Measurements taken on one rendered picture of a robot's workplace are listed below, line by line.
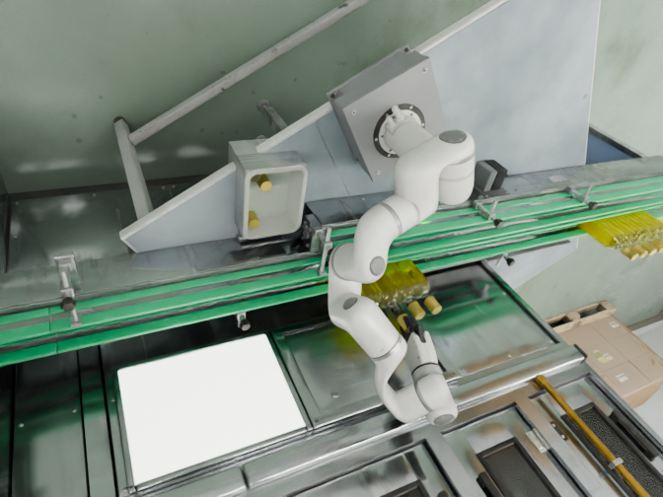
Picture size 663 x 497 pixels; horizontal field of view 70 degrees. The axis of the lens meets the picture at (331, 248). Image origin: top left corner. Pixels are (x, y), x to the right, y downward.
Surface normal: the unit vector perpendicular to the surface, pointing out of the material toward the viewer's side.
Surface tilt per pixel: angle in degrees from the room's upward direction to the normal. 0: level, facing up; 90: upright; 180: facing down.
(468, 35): 0
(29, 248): 90
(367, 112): 5
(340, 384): 90
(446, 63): 0
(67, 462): 90
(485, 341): 90
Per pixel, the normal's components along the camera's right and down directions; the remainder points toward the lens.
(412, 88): 0.36, 0.60
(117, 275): 0.15, -0.77
